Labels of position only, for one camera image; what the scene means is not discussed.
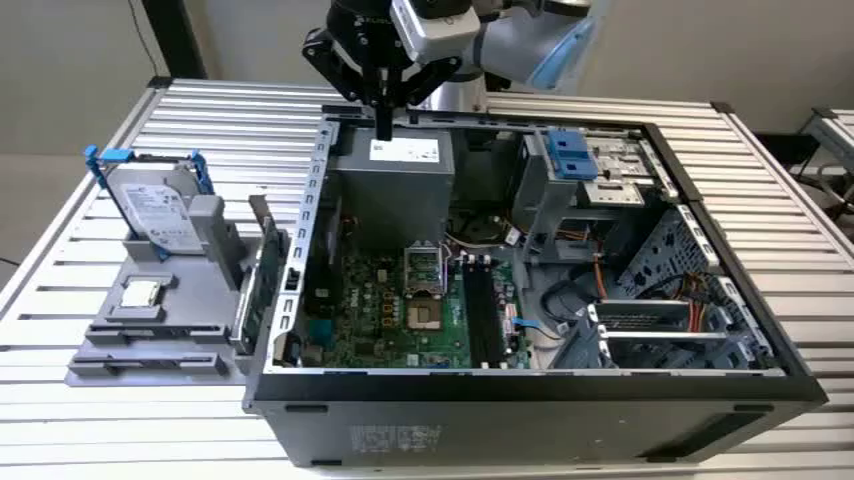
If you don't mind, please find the silver CPU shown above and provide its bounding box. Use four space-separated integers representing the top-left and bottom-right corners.
117 279 165 307

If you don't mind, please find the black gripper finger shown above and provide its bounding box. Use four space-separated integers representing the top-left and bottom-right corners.
384 55 464 141
300 28 387 141

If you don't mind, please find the orange wire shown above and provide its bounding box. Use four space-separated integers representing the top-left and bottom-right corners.
591 253 610 302

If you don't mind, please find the black open PC case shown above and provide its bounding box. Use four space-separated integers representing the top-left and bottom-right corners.
239 103 829 469

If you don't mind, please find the brown white wire bundle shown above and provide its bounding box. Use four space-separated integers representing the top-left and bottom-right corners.
444 213 528 249

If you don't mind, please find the black RAM slot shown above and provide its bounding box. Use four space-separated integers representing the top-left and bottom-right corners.
460 255 486 370
478 255 502 370
470 255 494 370
486 255 511 370

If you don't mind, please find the grey metal disk bay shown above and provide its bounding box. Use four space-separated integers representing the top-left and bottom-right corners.
586 298 733 371

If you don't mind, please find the metal socket cover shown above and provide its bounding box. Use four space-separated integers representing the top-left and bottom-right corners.
403 241 447 297

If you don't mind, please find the green motherboard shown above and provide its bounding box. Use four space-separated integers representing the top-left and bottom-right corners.
299 249 535 370

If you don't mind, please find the blue drive latch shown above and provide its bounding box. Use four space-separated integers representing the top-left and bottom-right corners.
544 128 596 180

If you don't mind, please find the CPU socket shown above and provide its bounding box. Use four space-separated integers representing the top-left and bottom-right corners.
406 298 447 331

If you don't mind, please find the coloured wire bundle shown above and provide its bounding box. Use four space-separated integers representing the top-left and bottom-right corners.
678 272 710 334

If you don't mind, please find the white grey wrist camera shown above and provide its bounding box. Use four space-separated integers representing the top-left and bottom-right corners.
390 0 483 64

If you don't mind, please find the grey parts rack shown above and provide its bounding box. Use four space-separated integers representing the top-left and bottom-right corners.
65 194 295 387

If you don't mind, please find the black upright post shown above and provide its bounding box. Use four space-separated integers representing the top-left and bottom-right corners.
139 0 209 81

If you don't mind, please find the hard disk in blue carrier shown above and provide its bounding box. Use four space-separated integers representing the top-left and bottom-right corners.
83 144 215 261

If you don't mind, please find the thin locking lever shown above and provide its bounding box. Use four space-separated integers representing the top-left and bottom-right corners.
434 247 450 299

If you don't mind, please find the grey power supply unit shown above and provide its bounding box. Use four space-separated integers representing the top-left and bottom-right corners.
326 127 456 251

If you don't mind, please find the silver metal drive cage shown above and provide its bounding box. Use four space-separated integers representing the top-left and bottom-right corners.
516 127 662 261

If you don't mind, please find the black looped wire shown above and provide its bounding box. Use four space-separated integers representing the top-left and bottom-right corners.
540 277 602 327

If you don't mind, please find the green graphics card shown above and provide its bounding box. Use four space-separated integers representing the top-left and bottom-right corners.
229 193 290 354

